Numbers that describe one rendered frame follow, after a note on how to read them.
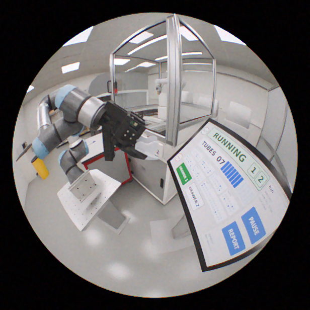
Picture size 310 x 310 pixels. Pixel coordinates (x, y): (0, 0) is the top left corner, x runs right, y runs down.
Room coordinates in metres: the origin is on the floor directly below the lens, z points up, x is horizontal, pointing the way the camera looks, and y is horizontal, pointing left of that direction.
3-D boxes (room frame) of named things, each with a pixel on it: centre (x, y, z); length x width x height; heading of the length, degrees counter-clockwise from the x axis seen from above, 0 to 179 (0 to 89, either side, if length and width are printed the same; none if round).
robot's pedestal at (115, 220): (0.30, 0.51, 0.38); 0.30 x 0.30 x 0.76; 65
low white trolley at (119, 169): (1.02, 0.77, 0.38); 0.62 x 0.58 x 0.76; 44
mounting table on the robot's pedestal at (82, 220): (0.28, 0.52, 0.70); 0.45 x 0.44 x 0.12; 155
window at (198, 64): (0.90, -0.45, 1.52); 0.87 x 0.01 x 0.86; 134
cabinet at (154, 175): (1.24, -0.11, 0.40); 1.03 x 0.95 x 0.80; 44
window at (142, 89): (0.93, 0.22, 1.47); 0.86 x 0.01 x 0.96; 44
